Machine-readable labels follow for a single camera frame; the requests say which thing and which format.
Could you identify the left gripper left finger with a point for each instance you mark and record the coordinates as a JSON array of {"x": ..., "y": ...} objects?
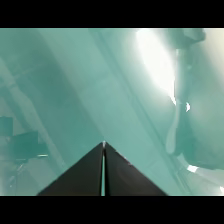
[{"x": 83, "y": 176}]

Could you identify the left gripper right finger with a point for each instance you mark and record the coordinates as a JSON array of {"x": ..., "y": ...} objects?
[{"x": 128, "y": 178}]

